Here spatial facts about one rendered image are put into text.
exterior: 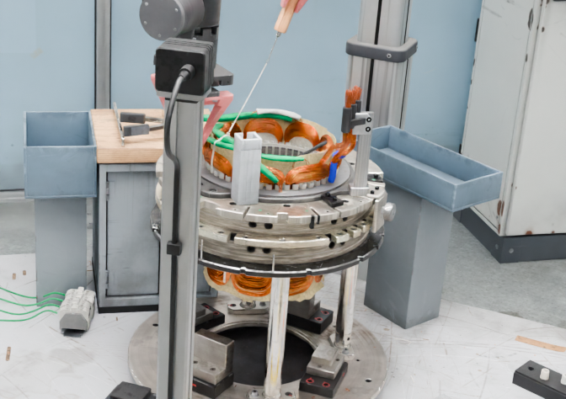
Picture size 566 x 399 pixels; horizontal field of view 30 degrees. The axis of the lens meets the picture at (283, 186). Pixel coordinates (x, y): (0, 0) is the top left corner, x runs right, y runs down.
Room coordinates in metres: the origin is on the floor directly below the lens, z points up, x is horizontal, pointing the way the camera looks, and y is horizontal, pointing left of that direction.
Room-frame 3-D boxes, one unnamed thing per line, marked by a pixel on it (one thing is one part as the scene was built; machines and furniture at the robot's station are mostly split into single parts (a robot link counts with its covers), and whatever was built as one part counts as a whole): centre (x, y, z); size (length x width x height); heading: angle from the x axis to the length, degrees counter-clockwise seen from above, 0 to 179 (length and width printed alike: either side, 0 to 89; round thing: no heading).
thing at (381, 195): (1.31, -0.13, 1.07); 0.04 x 0.02 x 0.05; 157
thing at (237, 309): (1.50, 0.04, 0.81); 0.07 x 0.03 x 0.01; 101
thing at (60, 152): (1.56, 0.36, 0.92); 0.17 x 0.11 x 0.28; 14
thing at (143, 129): (1.52, 0.23, 1.09); 0.04 x 0.01 x 0.02; 119
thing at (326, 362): (1.32, -0.08, 0.83); 0.05 x 0.04 x 0.02; 163
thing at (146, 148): (1.60, 0.21, 1.05); 0.20 x 0.19 x 0.02; 104
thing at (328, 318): (1.48, -0.05, 0.81); 0.08 x 0.05 x 0.02; 65
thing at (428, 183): (1.58, -0.21, 0.92); 0.25 x 0.11 x 0.28; 41
